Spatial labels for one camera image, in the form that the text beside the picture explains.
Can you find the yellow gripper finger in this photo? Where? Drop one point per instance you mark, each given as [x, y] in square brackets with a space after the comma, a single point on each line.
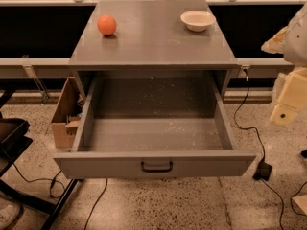
[289, 96]

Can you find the brown cardboard box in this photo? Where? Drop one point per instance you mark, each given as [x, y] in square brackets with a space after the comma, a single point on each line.
[66, 118]

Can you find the black metal cart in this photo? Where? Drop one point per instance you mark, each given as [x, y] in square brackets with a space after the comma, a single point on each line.
[35, 173]

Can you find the black power adapter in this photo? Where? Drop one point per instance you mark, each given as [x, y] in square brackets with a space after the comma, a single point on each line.
[263, 171]

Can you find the orange fruit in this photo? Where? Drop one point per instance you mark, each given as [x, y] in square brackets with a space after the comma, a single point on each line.
[106, 25]

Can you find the grey open top drawer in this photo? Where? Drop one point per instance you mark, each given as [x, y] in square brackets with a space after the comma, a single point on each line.
[154, 120]

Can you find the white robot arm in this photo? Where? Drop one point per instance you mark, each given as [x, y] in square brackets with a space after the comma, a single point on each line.
[291, 42]

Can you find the white ceramic bowl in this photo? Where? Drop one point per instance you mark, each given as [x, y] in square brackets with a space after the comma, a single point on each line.
[198, 21]

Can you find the grey metal cabinet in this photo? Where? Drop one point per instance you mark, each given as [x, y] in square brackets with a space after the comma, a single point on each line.
[149, 36]

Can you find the black drawer handle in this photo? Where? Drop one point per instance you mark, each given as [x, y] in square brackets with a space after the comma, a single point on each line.
[156, 168]

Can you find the white shoe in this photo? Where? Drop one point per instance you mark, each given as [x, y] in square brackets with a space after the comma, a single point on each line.
[8, 215]

